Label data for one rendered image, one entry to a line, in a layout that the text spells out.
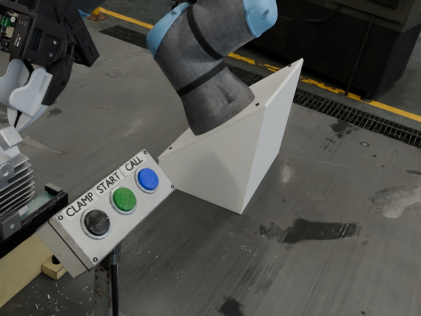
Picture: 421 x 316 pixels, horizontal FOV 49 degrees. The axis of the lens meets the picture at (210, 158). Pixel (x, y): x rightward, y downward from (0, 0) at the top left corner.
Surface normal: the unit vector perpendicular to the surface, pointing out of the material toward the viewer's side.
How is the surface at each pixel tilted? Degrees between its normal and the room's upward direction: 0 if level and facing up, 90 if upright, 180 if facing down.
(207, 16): 68
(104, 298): 90
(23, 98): 92
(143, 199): 38
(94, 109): 0
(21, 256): 90
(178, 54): 85
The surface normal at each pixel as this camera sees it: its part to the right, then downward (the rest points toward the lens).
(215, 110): -0.25, 0.05
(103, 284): -0.46, 0.44
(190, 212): 0.15, -0.82
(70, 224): 0.65, -0.43
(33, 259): 0.88, 0.37
